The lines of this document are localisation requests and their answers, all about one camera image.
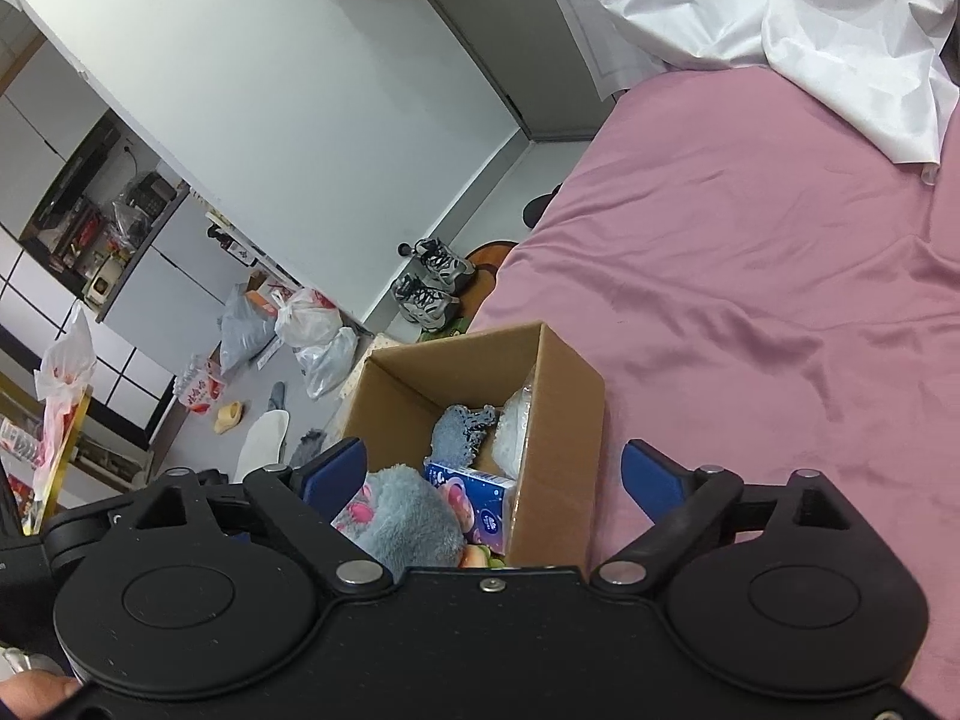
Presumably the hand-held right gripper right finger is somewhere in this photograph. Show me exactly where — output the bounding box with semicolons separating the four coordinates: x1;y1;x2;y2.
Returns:
590;441;872;595

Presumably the blue tissue packet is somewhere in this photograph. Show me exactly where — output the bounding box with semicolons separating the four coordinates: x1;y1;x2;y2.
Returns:
422;459;518;552

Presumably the grey plush paw toy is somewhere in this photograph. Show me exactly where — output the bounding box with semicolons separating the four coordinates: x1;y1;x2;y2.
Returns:
330;465;464;571

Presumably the pink bed sheet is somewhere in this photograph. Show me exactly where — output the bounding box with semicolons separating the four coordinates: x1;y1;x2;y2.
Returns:
375;64;960;720

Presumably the black round object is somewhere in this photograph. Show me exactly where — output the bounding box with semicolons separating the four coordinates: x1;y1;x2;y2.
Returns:
521;186;562;230

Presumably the grey sneaker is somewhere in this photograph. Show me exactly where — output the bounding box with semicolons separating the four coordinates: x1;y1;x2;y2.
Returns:
411;236;477;293
390;274;462;327

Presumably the dark knitted cloth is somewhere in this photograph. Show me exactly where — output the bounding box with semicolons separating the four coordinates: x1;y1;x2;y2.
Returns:
430;403;500;468

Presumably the clear plastic bag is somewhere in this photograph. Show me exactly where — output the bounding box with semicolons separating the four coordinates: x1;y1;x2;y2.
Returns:
294;326;361;400

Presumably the yellow frame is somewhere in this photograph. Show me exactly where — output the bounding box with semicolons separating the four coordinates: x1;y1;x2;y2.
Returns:
26;384;95;522

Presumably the white sheet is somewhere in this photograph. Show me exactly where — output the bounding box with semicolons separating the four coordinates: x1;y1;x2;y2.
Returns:
559;0;960;166

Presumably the grey-blue plastic bag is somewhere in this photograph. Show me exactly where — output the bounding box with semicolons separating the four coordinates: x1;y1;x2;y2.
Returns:
217;283;280;376

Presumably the cardboard box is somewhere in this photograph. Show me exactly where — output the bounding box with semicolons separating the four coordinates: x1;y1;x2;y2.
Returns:
334;321;607;571

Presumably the person's left hand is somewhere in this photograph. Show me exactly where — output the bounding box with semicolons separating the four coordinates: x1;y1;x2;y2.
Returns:
0;669;82;720

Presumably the red and white package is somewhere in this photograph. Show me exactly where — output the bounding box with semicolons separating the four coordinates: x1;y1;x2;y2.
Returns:
174;352;227;415

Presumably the orange floor mat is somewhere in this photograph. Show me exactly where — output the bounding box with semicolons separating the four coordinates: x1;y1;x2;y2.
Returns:
416;240;520;338

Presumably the white bag with red print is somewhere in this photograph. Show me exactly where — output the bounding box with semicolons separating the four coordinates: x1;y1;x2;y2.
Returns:
34;302;96;466

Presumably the grey door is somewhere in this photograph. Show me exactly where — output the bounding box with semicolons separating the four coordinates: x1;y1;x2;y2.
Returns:
390;0;625;143

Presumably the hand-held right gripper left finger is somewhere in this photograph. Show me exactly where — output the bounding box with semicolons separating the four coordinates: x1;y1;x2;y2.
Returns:
105;439;395;593

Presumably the plush burger toy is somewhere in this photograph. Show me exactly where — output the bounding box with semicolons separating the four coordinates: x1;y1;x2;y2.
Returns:
459;542;512;571

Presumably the white cabinet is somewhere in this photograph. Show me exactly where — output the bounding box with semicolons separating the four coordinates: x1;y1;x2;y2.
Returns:
94;184;301;406

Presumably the dark shelf unit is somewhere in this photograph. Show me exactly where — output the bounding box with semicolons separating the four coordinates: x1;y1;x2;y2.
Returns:
16;106;190;316

